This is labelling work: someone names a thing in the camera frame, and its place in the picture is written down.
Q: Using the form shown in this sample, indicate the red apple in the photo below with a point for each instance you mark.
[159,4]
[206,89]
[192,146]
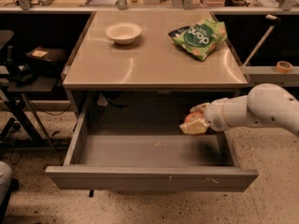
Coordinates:
[193,116]

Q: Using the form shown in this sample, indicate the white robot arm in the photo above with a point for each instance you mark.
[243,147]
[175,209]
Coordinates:
[266,105]

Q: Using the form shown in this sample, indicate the green chip bag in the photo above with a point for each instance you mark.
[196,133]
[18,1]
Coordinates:
[202,38]

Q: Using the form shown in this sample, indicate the white stick with black tip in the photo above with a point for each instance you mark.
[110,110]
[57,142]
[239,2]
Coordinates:
[274,21]

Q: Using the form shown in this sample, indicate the black side cart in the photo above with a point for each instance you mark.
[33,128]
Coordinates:
[24,80]

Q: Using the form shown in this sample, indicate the tape roll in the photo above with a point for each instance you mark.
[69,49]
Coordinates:
[284,67]

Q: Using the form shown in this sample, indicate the open grey top drawer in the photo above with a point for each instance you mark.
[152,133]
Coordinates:
[135,144]

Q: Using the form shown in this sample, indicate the white bowl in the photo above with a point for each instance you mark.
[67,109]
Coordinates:
[123,33]

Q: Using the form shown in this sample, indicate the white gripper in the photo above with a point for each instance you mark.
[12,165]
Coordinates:
[214,115]

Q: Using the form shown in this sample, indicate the dark blue snack packet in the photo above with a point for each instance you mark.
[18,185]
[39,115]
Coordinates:
[178,31]

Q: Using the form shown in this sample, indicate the grey metal cabinet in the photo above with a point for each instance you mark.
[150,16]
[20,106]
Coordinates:
[153,61]

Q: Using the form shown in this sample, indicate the black box with label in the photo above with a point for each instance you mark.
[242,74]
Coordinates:
[41,56]

